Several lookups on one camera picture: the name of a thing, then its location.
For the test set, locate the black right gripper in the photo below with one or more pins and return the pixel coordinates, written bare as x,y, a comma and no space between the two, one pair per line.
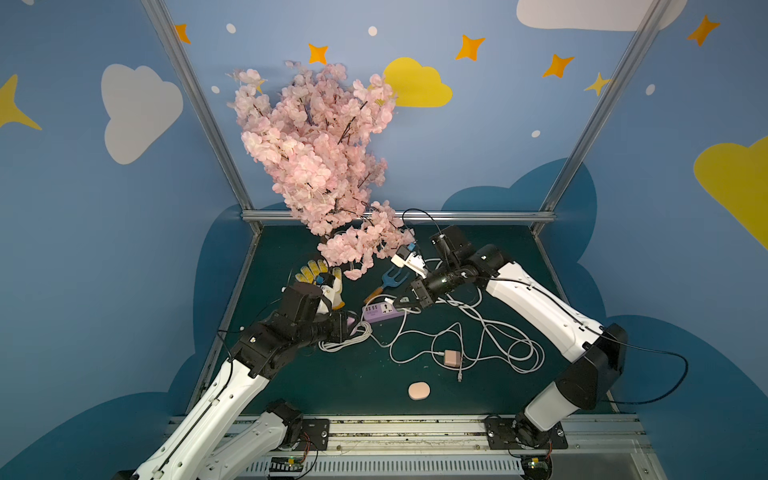
422,291

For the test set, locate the blue garden hand fork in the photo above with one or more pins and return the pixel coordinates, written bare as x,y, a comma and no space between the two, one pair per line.
392,278

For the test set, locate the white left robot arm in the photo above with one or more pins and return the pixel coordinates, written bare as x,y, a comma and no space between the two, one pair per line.
194,450

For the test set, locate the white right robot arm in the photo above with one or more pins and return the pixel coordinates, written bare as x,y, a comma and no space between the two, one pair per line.
596,353

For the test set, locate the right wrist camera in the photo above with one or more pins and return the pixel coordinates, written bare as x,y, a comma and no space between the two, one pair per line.
408,256

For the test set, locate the aluminium frame post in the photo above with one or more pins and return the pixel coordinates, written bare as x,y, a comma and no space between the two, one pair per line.
161,20
645,34

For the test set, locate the pink cherry blossom tree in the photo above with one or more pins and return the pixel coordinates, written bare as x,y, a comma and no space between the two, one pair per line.
313,144

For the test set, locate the aluminium frame post left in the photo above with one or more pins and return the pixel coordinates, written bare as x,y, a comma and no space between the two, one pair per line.
161,20

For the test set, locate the pink earbud case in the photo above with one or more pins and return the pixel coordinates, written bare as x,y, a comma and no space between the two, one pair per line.
418,391

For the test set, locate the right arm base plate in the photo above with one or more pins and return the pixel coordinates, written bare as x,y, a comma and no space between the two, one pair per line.
516,433

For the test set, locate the aluminium frame back rail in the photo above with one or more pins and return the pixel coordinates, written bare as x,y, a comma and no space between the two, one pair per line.
416,215

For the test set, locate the purple power strip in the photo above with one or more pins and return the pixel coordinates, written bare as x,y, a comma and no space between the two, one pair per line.
381,311

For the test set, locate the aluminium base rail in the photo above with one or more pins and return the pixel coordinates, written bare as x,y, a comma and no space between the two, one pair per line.
612,446

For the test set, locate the yellow white work glove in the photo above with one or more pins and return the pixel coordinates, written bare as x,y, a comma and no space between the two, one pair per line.
311,270

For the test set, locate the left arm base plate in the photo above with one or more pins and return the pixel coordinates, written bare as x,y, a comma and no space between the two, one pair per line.
312,433

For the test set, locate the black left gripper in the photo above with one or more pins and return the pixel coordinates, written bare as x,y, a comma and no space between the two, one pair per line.
335,324

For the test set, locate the aluminium frame post right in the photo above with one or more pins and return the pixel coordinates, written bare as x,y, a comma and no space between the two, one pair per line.
645,34

